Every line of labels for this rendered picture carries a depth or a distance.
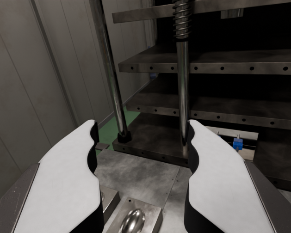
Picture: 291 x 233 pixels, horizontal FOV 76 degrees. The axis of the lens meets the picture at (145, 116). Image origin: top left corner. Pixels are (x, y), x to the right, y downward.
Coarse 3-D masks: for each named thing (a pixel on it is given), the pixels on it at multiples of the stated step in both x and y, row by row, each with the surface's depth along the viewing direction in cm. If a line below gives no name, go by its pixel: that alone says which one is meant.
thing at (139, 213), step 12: (132, 204) 74; (144, 204) 73; (120, 216) 70; (132, 216) 71; (144, 216) 69; (156, 216) 68; (108, 228) 66; (120, 228) 66; (132, 228) 68; (144, 228) 65; (156, 228) 68
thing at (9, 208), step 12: (36, 168) 8; (24, 180) 7; (12, 192) 7; (24, 192) 7; (0, 204) 7; (12, 204) 7; (24, 204) 7; (0, 216) 6; (12, 216) 6; (0, 228) 6; (12, 228) 6
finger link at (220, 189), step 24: (192, 120) 12; (192, 144) 10; (216, 144) 10; (192, 168) 10; (216, 168) 8; (240, 168) 8; (192, 192) 7; (216, 192) 7; (240, 192) 7; (192, 216) 7; (216, 216) 6; (240, 216) 6; (264, 216) 6
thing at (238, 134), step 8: (208, 120) 104; (208, 128) 99; (216, 128) 97; (224, 128) 95; (232, 128) 95; (240, 128) 94; (248, 128) 93; (256, 128) 92; (224, 136) 98; (232, 136) 96; (240, 136) 94; (248, 136) 92; (256, 136) 90; (232, 144) 98; (248, 144) 94; (240, 152) 98; (248, 152) 96
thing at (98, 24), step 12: (96, 0) 86; (96, 12) 88; (96, 24) 91; (156, 24) 146; (108, 36) 96; (156, 36) 150; (108, 48) 97; (108, 60) 99; (108, 72) 102; (108, 84) 106; (120, 96) 112; (120, 108) 113; (120, 120) 117; (120, 132) 122
